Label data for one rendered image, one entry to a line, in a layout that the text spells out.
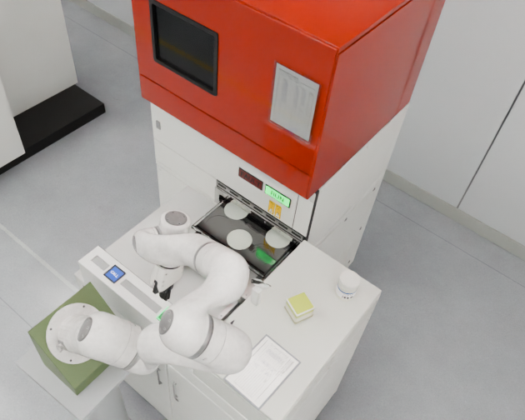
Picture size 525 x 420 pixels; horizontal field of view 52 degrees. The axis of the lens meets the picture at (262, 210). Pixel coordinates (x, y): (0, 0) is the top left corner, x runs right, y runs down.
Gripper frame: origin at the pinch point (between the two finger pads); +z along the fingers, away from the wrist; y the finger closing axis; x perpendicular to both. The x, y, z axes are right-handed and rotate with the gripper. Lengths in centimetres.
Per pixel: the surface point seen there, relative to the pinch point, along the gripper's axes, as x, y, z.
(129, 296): -15.6, -0.9, 15.7
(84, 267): -36.3, 1.1, 16.3
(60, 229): -130, -58, 102
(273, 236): 3, -59, 10
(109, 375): -5.4, 16.0, 33.7
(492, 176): 53, -216, 22
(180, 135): -50, -57, -10
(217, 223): -18, -49, 12
